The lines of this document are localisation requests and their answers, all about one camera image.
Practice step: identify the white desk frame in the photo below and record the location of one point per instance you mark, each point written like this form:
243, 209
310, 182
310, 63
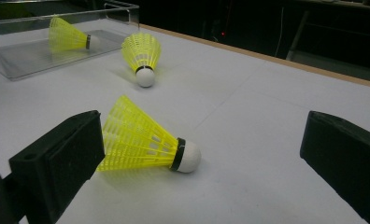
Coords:
299, 31

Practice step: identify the yellow shuttlecock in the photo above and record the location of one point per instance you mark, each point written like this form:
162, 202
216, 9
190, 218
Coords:
141, 49
136, 140
68, 37

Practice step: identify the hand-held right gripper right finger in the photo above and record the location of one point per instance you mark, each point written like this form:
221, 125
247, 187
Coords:
345, 161

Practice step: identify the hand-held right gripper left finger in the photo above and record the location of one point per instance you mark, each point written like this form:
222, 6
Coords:
58, 165

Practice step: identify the clear plastic container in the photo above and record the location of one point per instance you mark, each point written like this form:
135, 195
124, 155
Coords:
24, 62

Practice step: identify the white table cover sheet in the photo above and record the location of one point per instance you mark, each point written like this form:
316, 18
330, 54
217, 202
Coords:
267, 140

